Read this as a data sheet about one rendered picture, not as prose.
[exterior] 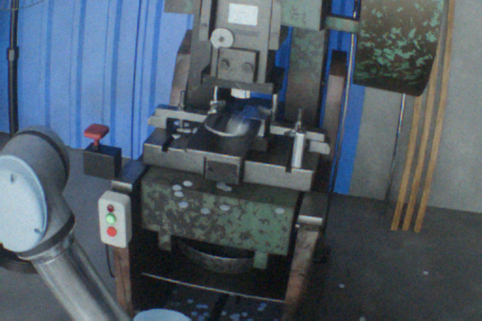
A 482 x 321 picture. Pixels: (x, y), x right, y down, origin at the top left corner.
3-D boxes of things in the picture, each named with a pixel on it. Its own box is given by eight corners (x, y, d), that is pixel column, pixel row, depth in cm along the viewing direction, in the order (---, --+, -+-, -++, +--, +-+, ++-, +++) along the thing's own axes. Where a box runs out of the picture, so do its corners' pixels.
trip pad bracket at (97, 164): (116, 219, 163) (114, 152, 155) (86, 211, 165) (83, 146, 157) (123, 209, 169) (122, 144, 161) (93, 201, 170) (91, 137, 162)
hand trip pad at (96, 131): (101, 162, 157) (101, 135, 154) (82, 158, 158) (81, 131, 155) (111, 152, 163) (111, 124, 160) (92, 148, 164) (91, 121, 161)
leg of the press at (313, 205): (298, 393, 169) (362, 129, 134) (264, 389, 171) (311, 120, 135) (330, 252, 252) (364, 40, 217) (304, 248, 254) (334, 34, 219)
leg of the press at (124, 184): (136, 361, 177) (126, 93, 142) (104, 351, 179) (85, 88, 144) (203, 232, 261) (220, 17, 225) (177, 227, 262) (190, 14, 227)
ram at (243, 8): (264, 88, 155) (274, -25, 144) (203, 80, 158) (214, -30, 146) (274, 70, 171) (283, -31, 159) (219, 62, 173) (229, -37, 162)
